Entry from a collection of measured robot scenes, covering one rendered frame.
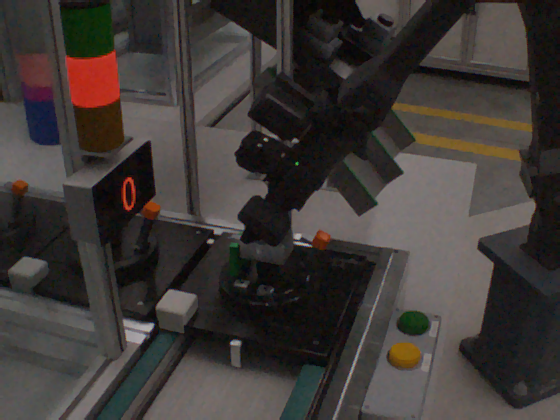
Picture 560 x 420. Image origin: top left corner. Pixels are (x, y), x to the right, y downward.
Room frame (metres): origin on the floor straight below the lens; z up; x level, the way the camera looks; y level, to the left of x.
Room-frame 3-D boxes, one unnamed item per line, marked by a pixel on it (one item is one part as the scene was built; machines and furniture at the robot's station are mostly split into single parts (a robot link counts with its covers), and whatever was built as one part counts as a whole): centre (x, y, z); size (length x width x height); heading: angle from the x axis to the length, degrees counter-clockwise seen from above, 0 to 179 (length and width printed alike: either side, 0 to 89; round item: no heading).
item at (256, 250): (0.80, 0.04, 1.06); 0.08 x 0.04 x 0.07; 72
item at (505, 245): (0.74, -0.36, 0.96); 0.15 x 0.15 x 0.20; 23
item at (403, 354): (0.65, -0.15, 0.96); 0.04 x 0.04 x 0.02
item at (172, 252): (0.88, 0.27, 1.01); 0.24 x 0.24 x 0.13; 72
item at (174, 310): (0.73, 0.15, 0.97); 0.05 x 0.05 x 0.04; 72
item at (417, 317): (0.72, -0.17, 0.96); 0.04 x 0.04 x 0.02
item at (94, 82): (0.65, 0.20, 1.33); 0.05 x 0.05 x 0.05
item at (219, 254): (0.80, 0.02, 0.96); 0.24 x 0.24 x 0.02; 72
